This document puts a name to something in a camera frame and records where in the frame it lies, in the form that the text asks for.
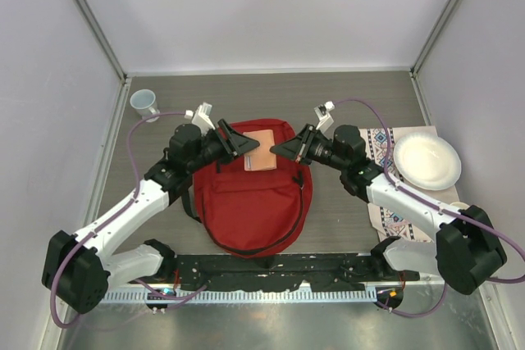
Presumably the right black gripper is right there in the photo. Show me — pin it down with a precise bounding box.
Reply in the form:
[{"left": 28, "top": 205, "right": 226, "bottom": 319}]
[{"left": 271, "top": 124, "right": 348, "bottom": 172}]

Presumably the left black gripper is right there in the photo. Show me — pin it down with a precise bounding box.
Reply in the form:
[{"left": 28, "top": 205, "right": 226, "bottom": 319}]
[{"left": 187, "top": 120, "right": 259, "bottom": 174}]

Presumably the tan leather wallet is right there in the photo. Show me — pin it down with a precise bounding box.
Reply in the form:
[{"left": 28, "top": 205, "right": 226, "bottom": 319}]
[{"left": 244, "top": 130, "right": 277, "bottom": 172}]

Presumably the red backpack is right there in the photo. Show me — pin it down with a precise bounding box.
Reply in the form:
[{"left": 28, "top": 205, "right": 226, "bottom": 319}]
[{"left": 180, "top": 118, "right": 315, "bottom": 260}]

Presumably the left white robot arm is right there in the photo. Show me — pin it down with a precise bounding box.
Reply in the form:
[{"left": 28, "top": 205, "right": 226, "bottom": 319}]
[{"left": 42, "top": 120, "right": 259, "bottom": 314}]

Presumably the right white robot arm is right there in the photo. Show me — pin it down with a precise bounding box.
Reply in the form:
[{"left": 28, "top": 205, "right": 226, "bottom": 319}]
[{"left": 270, "top": 125, "right": 507, "bottom": 295}]

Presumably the translucent plastic cup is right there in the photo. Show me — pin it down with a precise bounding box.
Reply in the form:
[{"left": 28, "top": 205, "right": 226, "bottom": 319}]
[{"left": 130, "top": 89, "right": 160, "bottom": 123}]

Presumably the patterned cloth placemat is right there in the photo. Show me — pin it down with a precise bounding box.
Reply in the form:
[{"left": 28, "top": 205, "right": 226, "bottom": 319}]
[{"left": 360, "top": 126, "right": 459, "bottom": 242}]

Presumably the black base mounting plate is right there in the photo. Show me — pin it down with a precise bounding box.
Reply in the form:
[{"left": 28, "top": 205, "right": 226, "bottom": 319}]
[{"left": 141, "top": 253, "right": 420, "bottom": 293}]

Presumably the white paper plate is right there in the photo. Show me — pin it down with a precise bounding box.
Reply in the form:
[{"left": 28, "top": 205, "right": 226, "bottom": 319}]
[{"left": 394, "top": 132, "right": 462, "bottom": 191}]

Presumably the cream yellow mug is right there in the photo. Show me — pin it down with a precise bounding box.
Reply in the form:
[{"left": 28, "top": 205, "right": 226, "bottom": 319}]
[{"left": 450, "top": 202, "right": 470, "bottom": 209}]

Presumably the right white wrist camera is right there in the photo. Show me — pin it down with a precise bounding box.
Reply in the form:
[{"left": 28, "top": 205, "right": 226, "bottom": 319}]
[{"left": 314, "top": 101, "right": 336, "bottom": 133}]

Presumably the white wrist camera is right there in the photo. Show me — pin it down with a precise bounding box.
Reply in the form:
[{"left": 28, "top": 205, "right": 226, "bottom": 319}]
[
  {"left": 314, "top": 101, "right": 336, "bottom": 133},
  {"left": 184, "top": 102, "right": 215, "bottom": 135}
]

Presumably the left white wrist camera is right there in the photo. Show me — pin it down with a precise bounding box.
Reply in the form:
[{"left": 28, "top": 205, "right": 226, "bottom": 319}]
[{"left": 184, "top": 102, "right": 215, "bottom": 135}]

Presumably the slotted cable duct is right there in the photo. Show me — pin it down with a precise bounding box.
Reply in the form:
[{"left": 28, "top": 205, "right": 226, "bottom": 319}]
[{"left": 70, "top": 289, "right": 377, "bottom": 304}]

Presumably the aluminium frame rail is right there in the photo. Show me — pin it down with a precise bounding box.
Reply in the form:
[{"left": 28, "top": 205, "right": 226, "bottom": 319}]
[{"left": 51, "top": 274, "right": 501, "bottom": 289}]

